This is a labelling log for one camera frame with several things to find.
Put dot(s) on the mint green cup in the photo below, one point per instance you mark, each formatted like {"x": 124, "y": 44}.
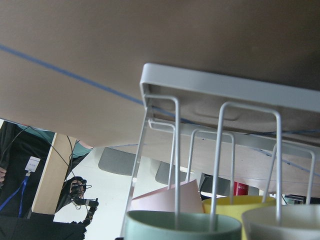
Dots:
{"x": 160, "y": 225}

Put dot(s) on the pink cup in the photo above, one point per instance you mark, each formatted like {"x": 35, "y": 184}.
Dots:
{"x": 163, "y": 199}

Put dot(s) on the yellow cup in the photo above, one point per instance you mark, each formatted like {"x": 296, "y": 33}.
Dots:
{"x": 241, "y": 204}

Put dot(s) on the white cup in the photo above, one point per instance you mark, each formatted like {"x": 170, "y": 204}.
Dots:
{"x": 298, "y": 222}

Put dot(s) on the grey office chair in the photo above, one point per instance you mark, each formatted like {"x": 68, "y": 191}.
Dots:
{"x": 117, "y": 162}

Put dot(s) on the seated person black shirt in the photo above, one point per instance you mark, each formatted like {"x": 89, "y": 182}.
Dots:
{"x": 18, "y": 144}

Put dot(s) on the white wire cup rack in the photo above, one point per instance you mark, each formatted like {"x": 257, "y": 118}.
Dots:
{"x": 261, "y": 133}

